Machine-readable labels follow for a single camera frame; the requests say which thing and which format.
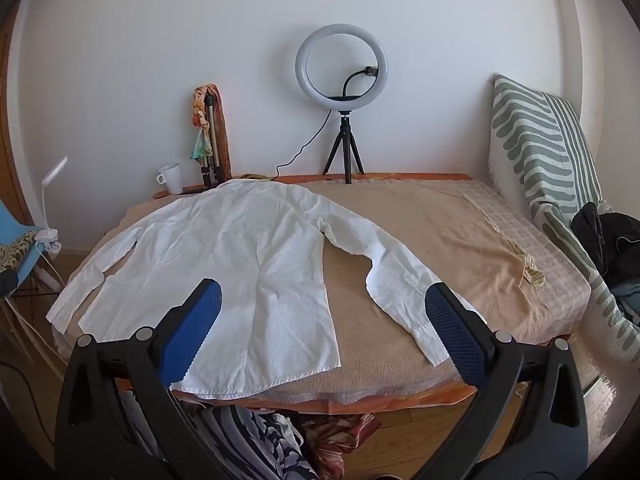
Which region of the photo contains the white clip desk lamp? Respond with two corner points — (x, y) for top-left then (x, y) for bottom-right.
(31, 156), (69, 253)

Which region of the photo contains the small striped cloth piece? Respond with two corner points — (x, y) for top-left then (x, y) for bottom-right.
(505, 240), (547, 291)

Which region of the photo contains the blue cloth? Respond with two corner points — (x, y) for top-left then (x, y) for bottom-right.
(612, 280), (640, 322)

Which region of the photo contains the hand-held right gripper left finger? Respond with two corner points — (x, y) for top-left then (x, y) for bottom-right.
(54, 278), (223, 480)

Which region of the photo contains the white ring light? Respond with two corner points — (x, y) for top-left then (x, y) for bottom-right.
(295, 23), (388, 111)

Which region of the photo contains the reddish patterned cloth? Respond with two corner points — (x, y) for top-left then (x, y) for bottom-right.
(300, 412), (381, 480)

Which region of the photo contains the green striped cushion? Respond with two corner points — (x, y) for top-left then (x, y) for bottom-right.
(487, 74), (640, 361)

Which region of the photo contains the leopard print cloth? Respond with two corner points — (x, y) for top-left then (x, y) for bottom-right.
(0, 234), (40, 272)

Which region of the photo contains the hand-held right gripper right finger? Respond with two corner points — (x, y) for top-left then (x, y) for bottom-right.
(424, 282), (588, 480)

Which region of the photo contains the white mug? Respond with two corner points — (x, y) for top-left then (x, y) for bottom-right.
(156, 163), (185, 196)

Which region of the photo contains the beige terry blanket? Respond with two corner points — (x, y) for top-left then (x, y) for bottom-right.
(65, 179), (531, 397)

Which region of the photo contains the person's dark striped clothing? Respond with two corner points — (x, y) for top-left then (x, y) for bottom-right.
(120, 390), (321, 480)

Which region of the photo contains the orange patterned cloth strip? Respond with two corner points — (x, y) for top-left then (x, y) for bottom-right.
(215, 85), (235, 181)

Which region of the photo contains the colourful knotted scarf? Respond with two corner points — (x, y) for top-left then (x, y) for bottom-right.
(189, 85), (221, 161)

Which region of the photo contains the white long-sleeved shirt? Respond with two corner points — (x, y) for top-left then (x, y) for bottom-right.
(46, 178), (488, 402)

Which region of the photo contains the folded silver tripod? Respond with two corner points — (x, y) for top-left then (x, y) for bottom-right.
(200, 92), (226, 190)

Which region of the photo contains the dark clothes pile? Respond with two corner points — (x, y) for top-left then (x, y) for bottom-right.
(570, 202), (640, 286)

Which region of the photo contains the blue chair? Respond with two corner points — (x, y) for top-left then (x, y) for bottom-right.
(0, 200), (56, 311)

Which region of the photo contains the black ring light cable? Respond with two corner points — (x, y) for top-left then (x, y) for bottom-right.
(272, 110), (332, 181)

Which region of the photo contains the pale checkered cloth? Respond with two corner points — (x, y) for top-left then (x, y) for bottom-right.
(462, 179), (590, 346)

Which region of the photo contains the small black tripod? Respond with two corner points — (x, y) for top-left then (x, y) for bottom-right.
(322, 110), (365, 185)

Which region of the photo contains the orange patterned bed sheet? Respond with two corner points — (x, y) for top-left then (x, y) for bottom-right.
(55, 172), (531, 416)

